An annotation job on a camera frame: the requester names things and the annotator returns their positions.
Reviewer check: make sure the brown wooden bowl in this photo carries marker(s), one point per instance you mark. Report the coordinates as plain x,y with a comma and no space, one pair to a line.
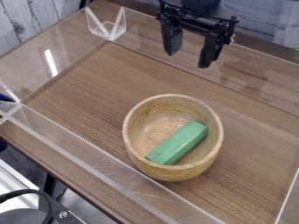
154,119

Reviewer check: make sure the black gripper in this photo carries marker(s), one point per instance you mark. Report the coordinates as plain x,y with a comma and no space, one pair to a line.
201,16

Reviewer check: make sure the clear acrylic enclosure wall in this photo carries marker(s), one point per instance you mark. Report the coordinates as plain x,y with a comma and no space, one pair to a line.
78,77

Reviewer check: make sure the green rectangular block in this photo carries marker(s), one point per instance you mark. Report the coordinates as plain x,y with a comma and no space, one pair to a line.
169,152

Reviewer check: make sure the grey metal base plate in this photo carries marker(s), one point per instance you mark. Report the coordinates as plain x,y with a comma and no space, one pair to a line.
57,213

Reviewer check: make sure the black table leg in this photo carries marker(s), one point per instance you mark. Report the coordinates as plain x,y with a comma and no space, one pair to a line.
50,185

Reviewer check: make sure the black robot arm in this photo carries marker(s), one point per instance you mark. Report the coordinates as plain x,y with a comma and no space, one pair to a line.
202,17

